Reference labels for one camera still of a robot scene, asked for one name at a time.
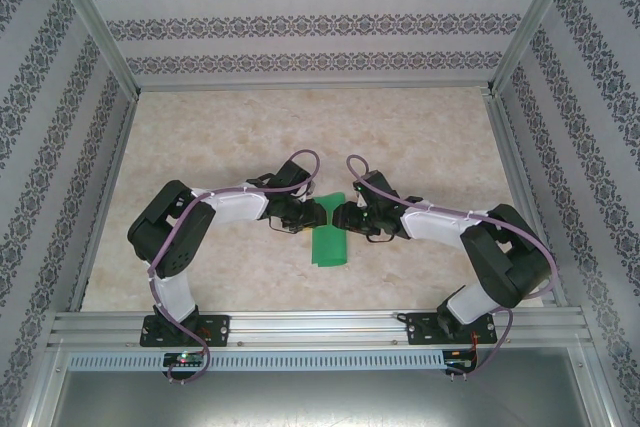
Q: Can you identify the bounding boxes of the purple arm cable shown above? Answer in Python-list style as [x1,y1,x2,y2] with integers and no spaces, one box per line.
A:
[147,149,322,386]
[346,154,557,378]

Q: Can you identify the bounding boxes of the grey metal shelf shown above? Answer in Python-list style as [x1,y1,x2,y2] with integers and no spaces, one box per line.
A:
[49,370,596,427]

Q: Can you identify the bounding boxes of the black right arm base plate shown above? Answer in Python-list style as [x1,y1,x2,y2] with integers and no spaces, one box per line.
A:
[405,311,499,347]

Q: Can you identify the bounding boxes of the aluminium frame post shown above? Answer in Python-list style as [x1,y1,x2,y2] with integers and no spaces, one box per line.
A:
[487,0,599,98]
[47,0,141,98]

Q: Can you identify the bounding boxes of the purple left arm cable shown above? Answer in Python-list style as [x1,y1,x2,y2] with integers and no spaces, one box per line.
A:
[147,149,322,386]

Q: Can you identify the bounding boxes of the slotted grey cable duct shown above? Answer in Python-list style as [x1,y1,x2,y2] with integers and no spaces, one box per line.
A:
[67,349,446,373]

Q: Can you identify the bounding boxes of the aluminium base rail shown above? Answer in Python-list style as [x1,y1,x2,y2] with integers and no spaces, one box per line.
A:
[47,310,586,348]

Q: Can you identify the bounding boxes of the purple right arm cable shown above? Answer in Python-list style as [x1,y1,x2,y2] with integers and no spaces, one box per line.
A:
[346,154,557,378]

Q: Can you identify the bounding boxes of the green paper sheet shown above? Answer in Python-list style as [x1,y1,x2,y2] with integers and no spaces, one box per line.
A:
[309,192,350,268]

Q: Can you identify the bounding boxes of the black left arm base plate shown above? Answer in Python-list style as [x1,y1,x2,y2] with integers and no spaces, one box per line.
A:
[139,314,232,348]

